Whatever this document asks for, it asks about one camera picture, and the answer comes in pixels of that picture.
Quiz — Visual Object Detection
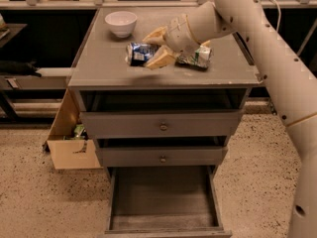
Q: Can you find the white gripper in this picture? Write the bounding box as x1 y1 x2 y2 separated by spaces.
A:
143 14 200 69

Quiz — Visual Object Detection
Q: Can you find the blue pepsi can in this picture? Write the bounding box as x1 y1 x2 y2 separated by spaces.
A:
125 43 159 66

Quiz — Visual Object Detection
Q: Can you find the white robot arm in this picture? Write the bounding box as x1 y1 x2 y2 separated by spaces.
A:
144 0 317 238

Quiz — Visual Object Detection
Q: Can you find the grey drawer cabinet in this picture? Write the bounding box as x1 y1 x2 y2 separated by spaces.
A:
66 5 260 171

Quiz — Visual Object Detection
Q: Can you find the grey top drawer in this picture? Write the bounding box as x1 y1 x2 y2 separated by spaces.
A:
80 111 242 139

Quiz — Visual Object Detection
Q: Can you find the grey middle drawer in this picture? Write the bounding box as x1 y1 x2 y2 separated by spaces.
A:
96 137 228 167

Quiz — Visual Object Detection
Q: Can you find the grey open bottom drawer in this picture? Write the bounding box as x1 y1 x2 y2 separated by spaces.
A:
97 166 232 238

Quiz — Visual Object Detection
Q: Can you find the green white chip bag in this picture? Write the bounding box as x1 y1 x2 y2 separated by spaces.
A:
176 46 212 68

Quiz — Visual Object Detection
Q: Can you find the yellow sponge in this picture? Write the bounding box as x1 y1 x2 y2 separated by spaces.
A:
201 40 210 47

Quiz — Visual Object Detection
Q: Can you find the white bowl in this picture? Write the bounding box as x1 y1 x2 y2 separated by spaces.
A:
105 11 138 38

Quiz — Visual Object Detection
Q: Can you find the green item in box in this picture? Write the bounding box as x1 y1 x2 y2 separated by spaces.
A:
71 124 86 140

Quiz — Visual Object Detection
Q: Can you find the black cloth on bench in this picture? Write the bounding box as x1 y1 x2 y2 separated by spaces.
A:
0 60 42 77

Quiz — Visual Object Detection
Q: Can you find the open cardboard box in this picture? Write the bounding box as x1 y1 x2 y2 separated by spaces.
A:
46 90 101 170

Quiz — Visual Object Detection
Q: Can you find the white cable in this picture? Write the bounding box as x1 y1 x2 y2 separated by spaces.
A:
266 0 281 33

